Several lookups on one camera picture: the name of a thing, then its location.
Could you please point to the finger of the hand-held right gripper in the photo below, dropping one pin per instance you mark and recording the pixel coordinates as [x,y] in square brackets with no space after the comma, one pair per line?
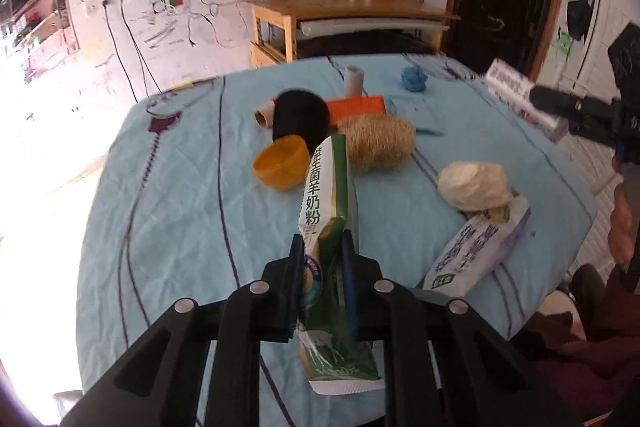
[555,102]

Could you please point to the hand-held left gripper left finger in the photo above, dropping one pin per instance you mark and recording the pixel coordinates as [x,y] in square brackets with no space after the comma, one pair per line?
[297,287]

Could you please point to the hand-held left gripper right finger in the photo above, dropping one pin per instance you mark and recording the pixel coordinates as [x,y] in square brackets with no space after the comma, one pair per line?
[348,292]

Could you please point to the small purple white packet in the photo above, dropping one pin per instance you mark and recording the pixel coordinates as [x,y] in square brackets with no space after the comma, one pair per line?
[515,92]

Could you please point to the green milk powder packet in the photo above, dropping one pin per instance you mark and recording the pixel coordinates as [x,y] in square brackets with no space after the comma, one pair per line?
[325,187]

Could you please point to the orange plastic bowl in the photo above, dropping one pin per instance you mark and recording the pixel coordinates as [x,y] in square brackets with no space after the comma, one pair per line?
[280,162]

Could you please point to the white tube with red yarn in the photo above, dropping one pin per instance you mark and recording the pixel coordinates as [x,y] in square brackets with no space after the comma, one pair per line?
[355,81]

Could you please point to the person's right hand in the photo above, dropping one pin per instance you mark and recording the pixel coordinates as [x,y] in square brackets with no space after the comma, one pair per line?
[625,217]

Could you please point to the white louvered door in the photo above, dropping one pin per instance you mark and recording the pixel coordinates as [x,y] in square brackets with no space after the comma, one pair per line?
[595,67]

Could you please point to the white yarn ball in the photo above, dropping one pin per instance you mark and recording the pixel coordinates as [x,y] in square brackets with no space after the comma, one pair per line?
[475,184]

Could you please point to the blue pen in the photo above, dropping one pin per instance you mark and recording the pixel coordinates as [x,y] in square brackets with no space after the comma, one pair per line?
[430,132]

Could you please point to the large purple white packet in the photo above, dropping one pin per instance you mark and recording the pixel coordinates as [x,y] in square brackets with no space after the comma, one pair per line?
[475,247]

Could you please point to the blue yarn ball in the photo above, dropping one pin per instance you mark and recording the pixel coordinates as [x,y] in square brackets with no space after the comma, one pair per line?
[413,79]

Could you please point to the light blue patterned bedsheet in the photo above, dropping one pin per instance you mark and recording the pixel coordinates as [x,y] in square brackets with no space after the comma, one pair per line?
[175,207]

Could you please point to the brown yarn spool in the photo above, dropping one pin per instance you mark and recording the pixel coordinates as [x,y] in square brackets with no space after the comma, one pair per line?
[380,142]

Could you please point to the black yarn spool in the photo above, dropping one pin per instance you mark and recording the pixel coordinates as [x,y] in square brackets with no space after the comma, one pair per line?
[300,114]

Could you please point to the orange flat box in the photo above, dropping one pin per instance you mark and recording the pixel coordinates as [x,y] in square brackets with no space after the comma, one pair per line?
[357,107]

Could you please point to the maroon trousers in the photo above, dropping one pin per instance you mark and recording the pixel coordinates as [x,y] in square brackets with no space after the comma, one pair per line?
[565,352]

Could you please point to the wooden desk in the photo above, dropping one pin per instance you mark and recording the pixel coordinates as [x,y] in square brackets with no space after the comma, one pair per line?
[350,4]

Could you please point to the wall shelf with items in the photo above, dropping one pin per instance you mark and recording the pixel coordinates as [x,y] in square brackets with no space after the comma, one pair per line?
[35,17]

